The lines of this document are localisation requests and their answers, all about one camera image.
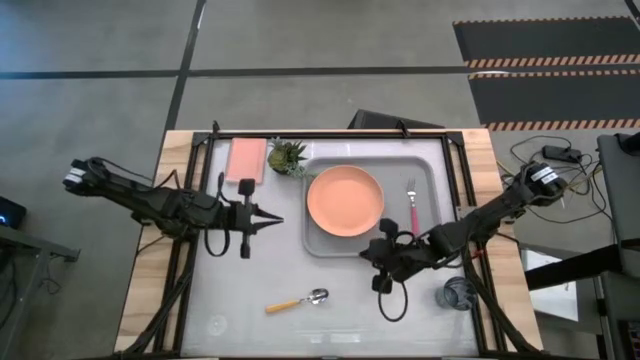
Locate black chair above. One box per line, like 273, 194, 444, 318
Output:
347, 108, 446, 130

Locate grey metal table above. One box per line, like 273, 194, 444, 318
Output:
0, 224, 81, 346

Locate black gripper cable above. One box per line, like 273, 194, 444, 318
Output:
203, 225, 232, 258
377, 279, 409, 323

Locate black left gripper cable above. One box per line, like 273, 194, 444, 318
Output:
203, 225, 232, 258

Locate grey plastic tray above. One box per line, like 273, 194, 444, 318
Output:
301, 155, 444, 259

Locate black hazard-striped floor mat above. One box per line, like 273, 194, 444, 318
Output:
467, 69, 640, 132
452, 17, 640, 70

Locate black floor cables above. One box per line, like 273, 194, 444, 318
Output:
509, 134, 617, 226

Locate fork with pink handle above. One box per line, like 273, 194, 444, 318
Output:
405, 177, 421, 236

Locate black device with blue light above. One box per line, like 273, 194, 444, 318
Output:
0, 195, 28, 230

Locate black aluminium table frame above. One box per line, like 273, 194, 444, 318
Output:
119, 119, 541, 359

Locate white paper sheet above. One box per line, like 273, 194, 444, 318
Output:
521, 248, 581, 322

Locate black power adapter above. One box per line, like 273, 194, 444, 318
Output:
542, 144, 584, 164

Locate spoon with wooden handle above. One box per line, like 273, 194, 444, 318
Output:
264, 287, 330, 315

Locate orange round plate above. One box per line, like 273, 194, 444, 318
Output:
306, 164, 386, 239

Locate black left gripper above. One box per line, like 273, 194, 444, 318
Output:
219, 178, 285, 260

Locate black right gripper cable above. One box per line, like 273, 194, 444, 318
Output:
377, 279, 409, 323

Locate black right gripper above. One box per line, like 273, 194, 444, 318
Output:
359, 218, 441, 295

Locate succulent plant in dark pot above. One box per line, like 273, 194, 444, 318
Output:
266, 137, 316, 181

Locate grey side table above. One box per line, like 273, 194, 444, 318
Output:
597, 132, 640, 251

